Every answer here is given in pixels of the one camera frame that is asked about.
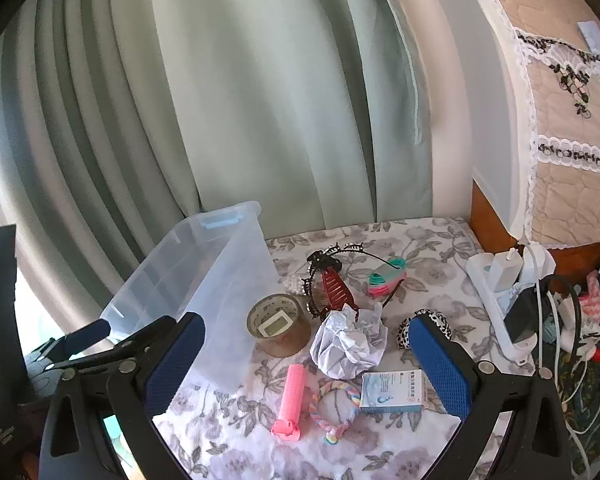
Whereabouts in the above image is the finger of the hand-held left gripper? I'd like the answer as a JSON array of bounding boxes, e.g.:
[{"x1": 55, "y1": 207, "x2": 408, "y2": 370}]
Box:
[
  {"x1": 75, "y1": 315, "x2": 178, "y2": 368},
  {"x1": 27, "y1": 319, "x2": 115, "y2": 366}
]

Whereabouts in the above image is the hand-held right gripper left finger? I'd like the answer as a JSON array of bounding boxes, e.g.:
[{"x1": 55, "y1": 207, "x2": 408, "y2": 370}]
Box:
[{"x1": 40, "y1": 312, "x2": 211, "y2": 480}]

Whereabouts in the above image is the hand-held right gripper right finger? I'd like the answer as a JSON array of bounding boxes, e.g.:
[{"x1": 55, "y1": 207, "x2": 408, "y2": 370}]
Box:
[{"x1": 407, "y1": 315, "x2": 568, "y2": 480}]

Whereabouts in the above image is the leopard print scrunchie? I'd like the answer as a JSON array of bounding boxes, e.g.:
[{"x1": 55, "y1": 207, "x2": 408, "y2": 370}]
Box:
[{"x1": 397, "y1": 308, "x2": 453, "y2": 353}]

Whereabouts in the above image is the small blue white box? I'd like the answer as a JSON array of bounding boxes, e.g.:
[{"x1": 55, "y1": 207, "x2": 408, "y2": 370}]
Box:
[{"x1": 358, "y1": 369, "x2": 429, "y2": 415}]

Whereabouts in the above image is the pastel braided hair tie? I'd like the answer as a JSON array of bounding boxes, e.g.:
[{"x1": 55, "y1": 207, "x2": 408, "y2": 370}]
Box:
[{"x1": 310, "y1": 380, "x2": 362, "y2": 447}]

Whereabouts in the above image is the white paper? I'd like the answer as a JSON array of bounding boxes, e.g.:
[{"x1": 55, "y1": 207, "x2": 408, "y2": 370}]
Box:
[{"x1": 310, "y1": 304, "x2": 388, "y2": 380}]

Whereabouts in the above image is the teal pink hair ties pack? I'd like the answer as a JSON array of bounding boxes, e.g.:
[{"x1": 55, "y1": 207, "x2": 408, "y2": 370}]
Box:
[{"x1": 367, "y1": 257, "x2": 407, "y2": 298}]

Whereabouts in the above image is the clear plastic storage container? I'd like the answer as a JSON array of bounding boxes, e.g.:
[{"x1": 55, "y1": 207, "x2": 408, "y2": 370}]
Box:
[{"x1": 99, "y1": 201, "x2": 281, "y2": 396}]

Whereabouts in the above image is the brown packing tape roll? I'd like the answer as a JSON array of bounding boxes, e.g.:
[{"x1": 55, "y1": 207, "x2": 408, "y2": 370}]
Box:
[{"x1": 246, "y1": 293, "x2": 312, "y2": 358}]

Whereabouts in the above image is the pink hair roller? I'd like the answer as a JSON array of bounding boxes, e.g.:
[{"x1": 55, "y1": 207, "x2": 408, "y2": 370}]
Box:
[{"x1": 271, "y1": 363, "x2": 307, "y2": 443}]

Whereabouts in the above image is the red hair claw clip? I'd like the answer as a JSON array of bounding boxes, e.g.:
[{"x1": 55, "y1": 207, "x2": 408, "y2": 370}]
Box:
[{"x1": 314, "y1": 267, "x2": 360, "y2": 318}]

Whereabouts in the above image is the white pearl bead hair tie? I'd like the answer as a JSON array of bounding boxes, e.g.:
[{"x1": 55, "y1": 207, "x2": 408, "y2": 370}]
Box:
[{"x1": 285, "y1": 272, "x2": 313, "y2": 296}]

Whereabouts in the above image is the black ornamented headband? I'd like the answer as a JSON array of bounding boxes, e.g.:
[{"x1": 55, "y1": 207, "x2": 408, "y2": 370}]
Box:
[{"x1": 305, "y1": 242, "x2": 406, "y2": 311}]

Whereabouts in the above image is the black toy car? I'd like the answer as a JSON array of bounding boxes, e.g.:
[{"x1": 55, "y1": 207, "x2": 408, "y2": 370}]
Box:
[{"x1": 307, "y1": 249, "x2": 343, "y2": 273}]

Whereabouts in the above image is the white power strip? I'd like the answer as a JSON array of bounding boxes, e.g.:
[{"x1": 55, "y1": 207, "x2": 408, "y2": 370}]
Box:
[{"x1": 466, "y1": 247, "x2": 556, "y2": 365}]

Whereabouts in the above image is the black flat device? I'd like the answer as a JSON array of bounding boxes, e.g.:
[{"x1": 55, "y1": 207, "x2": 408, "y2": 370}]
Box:
[{"x1": 505, "y1": 285, "x2": 543, "y2": 343}]

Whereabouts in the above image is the grey floral blanket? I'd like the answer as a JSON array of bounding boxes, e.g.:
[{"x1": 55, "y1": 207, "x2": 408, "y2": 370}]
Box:
[{"x1": 152, "y1": 215, "x2": 536, "y2": 480}]

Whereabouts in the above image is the white charger plug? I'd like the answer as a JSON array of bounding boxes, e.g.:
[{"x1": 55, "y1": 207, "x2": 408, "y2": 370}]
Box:
[{"x1": 491, "y1": 247, "x2": 523, "y2": 293}]

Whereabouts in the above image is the brown wooden furniture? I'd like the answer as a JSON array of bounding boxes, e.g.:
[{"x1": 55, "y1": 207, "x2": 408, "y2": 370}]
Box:
[{"x1": 470, "y1": 180, "x2": 600, "y2": 281}]

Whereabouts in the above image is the pink white cloth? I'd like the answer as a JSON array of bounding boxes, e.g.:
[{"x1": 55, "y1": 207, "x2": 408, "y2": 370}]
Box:
[{"x1": 577, "y1": 270, "x2": 600, "y2": 326}]

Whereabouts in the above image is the beige quilted lace cover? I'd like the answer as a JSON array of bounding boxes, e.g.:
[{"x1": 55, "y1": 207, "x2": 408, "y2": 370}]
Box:
[{"x1": 460, "y1": 0, "x2": 600, "y2": 251}]

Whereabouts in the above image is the pale green curtain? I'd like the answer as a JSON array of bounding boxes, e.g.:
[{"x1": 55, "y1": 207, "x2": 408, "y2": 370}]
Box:
[{"x1": 0, "y1": 0, "x2": 436, "y2": 341}]

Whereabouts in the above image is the white cable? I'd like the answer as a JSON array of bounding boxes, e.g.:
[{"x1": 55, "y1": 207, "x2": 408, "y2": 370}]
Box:
[{"x1": 522, "y1": 242, "x2": 600, "y2": 476}]

